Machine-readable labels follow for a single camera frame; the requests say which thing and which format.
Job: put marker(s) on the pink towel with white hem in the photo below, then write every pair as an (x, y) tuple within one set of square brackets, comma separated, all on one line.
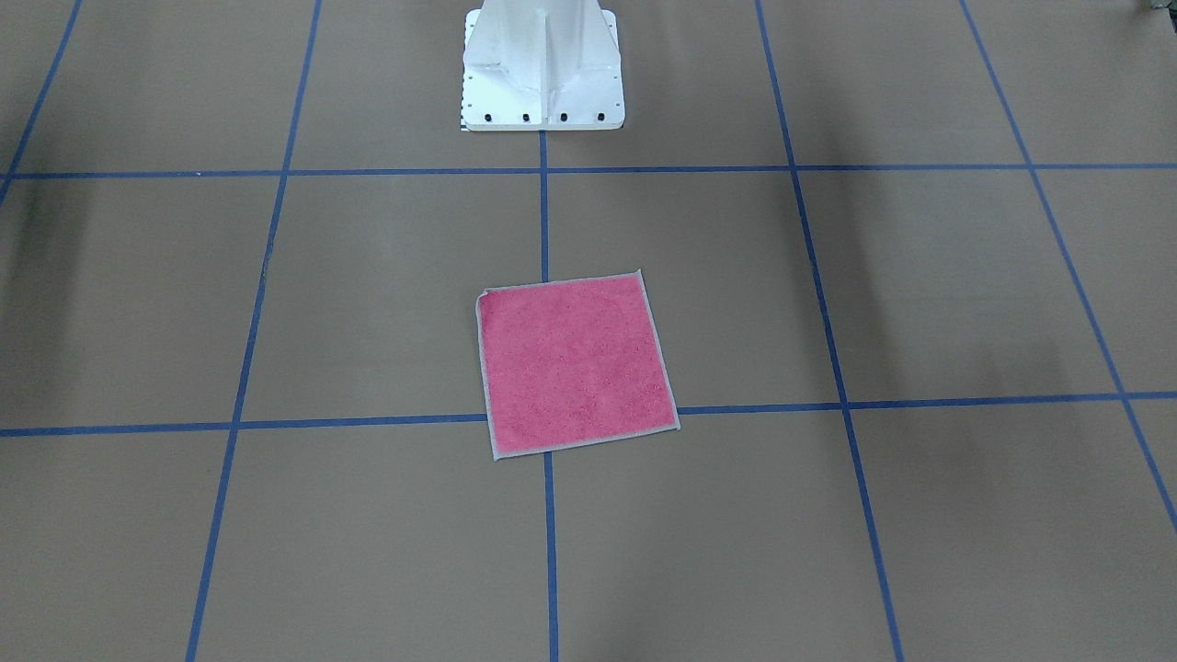
[(570, 364)]

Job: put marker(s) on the white metal camera mount base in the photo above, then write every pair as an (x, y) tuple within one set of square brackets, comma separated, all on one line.
[(542, 66)]

